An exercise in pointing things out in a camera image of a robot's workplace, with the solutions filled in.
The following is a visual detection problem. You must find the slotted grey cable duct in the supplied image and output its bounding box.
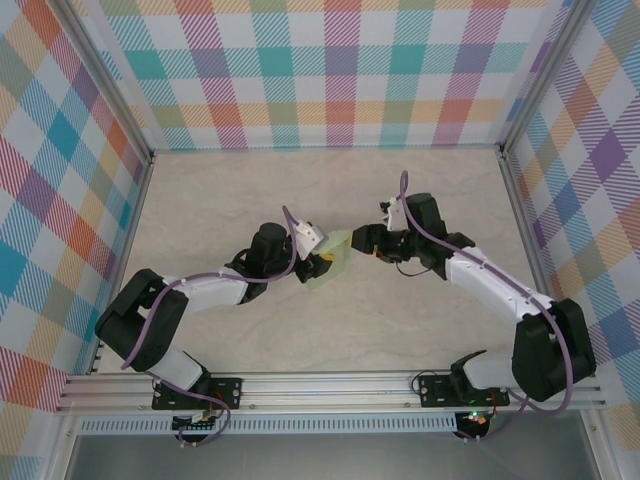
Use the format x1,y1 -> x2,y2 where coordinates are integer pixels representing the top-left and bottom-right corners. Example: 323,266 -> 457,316
79,412 -> 459,435

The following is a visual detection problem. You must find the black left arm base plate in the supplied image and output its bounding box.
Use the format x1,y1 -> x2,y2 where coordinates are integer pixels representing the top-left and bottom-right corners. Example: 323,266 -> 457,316
152,377 -> 245,412

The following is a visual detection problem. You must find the light green paper box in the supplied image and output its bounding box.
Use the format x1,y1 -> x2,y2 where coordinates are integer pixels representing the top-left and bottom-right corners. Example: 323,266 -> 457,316
305,227 -> 353,292

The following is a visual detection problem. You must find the aluminium frame leg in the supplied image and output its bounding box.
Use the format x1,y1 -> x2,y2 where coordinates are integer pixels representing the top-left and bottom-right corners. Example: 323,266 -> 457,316
579,409 -> 614,480
47,412 -> 84,480

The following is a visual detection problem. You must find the aluminium table side rail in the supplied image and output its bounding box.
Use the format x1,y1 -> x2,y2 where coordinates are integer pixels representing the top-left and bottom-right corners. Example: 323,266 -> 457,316
87,154 -> 155,376
499,152 -> 571,371

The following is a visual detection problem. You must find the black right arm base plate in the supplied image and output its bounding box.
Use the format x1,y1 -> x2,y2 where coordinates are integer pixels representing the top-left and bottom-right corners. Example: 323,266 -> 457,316
417,372 -> 510,409

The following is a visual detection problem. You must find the aluminium frame post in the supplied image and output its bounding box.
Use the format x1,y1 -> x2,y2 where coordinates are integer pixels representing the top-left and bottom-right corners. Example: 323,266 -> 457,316
497,0 -> 589,161
59,0 -> 156,166

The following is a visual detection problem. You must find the wide aluminium mounting rail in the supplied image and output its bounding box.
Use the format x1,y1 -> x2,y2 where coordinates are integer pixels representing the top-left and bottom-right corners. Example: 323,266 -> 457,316
54,368 -> 606,414

